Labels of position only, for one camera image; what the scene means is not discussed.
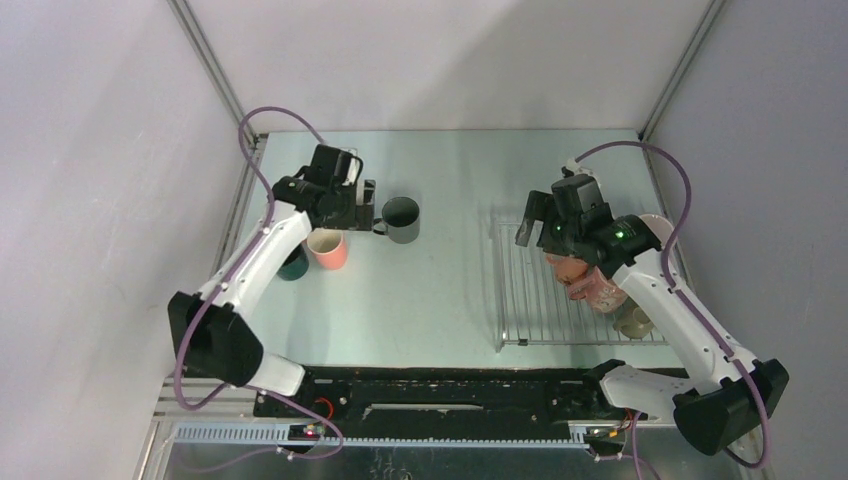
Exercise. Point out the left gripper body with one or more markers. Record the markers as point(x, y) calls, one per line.
point(347, 215)

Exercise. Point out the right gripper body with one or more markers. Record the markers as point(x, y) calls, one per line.
point(560, 235)

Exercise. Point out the small pink cup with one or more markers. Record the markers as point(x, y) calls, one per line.
point(568, 269)

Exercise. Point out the pink patterned mug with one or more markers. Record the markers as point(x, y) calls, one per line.
point(600, 293)

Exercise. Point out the dark green mug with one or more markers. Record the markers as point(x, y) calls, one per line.
point(295, 266)

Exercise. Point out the beige mug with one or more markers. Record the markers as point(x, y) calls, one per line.
point(632, 322)

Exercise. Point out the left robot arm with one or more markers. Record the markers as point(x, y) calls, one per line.
point(210, 328)

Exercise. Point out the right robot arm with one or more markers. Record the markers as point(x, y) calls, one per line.
point(728, 391)

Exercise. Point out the grey black mug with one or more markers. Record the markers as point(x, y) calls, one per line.
point(399, 221)

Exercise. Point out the white lilac mug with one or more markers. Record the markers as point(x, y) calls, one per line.
point(661, 227)

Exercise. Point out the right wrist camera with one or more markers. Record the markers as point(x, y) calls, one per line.
point(573, 168)

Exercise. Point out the wire dish rack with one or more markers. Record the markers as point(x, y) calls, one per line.
point(533, 309)

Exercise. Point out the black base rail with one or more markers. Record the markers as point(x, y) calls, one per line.
point(455, 404)

